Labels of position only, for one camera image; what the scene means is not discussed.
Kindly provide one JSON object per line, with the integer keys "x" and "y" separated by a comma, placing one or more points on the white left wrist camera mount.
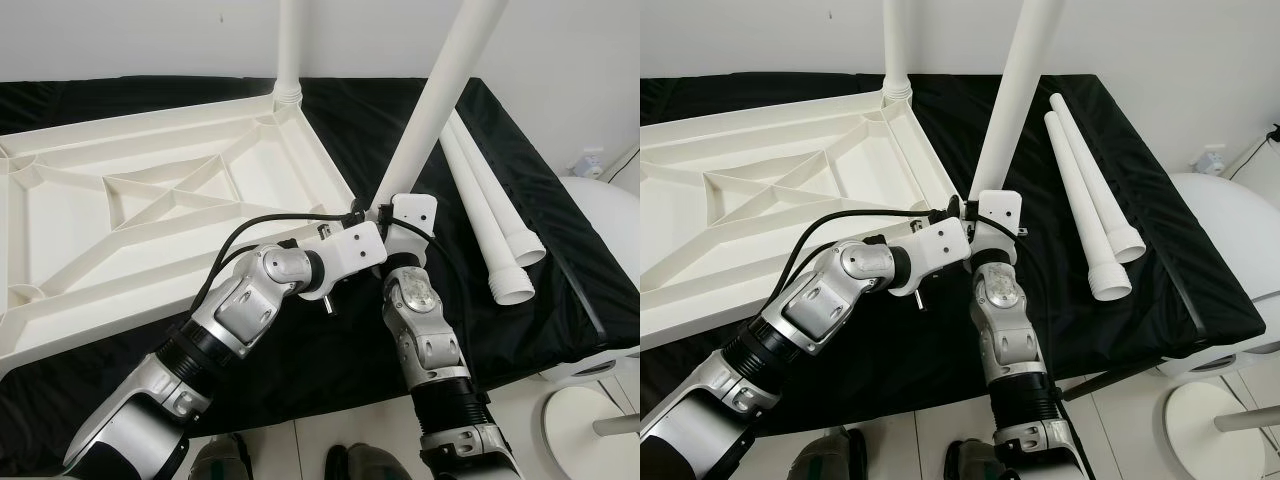
{"x": 350, "y": 250}
{"x": 940, "y": 243}

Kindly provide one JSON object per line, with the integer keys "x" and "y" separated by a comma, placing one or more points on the grey robot right leg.
{"x": 975, "y": 460}
{"x": 365, "y": 463}

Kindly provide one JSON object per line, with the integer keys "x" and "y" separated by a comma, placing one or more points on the white wall socket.
{"x": 1210, "y": 160}
{"x": 588, "y": 163}

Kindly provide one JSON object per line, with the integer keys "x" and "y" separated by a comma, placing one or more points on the white tapered plastic table leg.
{"x": 896, "y": 45}
{"x": 1095, "y": 170}
{"x": 475, "y": 210}
{"x": 1080, "y": 200}
{"x": 440, "y": 90}
{"x": 495, "y": 185}
{"x": 1015, "y": 90}
{"x": 290, "y": 45}

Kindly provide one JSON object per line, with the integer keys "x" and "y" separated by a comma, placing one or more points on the white plastic table top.
{"x": 720, "y": 200}
{"x": 100, "y": 200}

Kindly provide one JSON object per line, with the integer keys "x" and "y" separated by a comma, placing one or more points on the black metal table bar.
{"x": 1105, "y": 382}

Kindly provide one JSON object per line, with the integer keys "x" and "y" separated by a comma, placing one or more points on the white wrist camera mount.
{"x": 412, "y": 215}
{"x": 998, "y": 210}
{"x": 940, "y": 243}
{"x": 350, "y": 250}

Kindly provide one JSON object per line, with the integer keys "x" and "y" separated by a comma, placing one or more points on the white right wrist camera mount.
{"x": 998, "y": 210}
{"x": 412, "y": 215}

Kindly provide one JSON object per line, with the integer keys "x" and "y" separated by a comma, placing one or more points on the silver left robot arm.
{"x": 830, "y": 295}
{"x": 240, "y": 300}

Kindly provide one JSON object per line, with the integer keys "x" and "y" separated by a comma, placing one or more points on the black table cloth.
{"x": 500, "y": 330}
{"x": 1100, "y": 330}

